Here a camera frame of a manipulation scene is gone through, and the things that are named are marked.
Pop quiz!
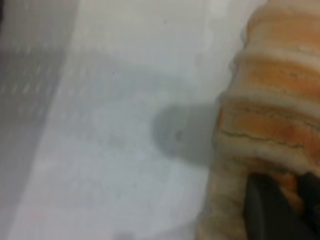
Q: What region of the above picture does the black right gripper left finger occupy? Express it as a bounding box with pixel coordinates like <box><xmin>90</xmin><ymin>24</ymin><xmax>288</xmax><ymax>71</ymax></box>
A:
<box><xmin>243</xmin><ymin>172</ymin><xmax>319</xmax><ymax>240</ymax></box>

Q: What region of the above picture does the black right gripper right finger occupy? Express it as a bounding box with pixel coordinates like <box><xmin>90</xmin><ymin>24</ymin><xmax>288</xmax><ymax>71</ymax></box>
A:
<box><xmin>297</xmin><ymin>171</ymin><xmax>320</xmax><ymax>226</ymax></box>

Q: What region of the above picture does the striped orange bread roll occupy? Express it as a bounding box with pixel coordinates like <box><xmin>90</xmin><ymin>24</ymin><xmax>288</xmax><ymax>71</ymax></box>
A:
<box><xmin>196</xmin><ymin>0</ymin><xmax>320</xmax><ymax>240</ymax></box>

